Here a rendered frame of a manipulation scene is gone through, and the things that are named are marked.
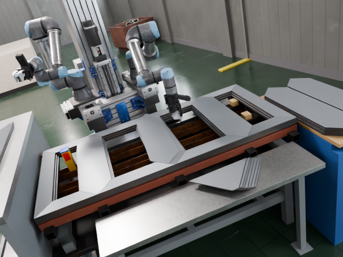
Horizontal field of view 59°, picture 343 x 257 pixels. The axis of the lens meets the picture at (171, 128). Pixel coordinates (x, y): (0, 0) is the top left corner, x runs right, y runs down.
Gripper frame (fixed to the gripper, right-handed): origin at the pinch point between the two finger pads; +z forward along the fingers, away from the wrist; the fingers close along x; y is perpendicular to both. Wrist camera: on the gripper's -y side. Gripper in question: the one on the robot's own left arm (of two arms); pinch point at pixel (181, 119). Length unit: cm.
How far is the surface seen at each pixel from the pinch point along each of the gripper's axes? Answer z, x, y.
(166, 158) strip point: 5.6, 28.4, 21.1
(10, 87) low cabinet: 76, -595, 238
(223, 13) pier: 10, -353, -209
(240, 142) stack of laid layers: 7.6, 37.1, -21.9
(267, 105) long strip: 6, 13, -56
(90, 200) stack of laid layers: 8, 37, 67
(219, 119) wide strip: 5.6, 7.0, -23.3
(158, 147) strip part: 5.7, 13.8, 21.3
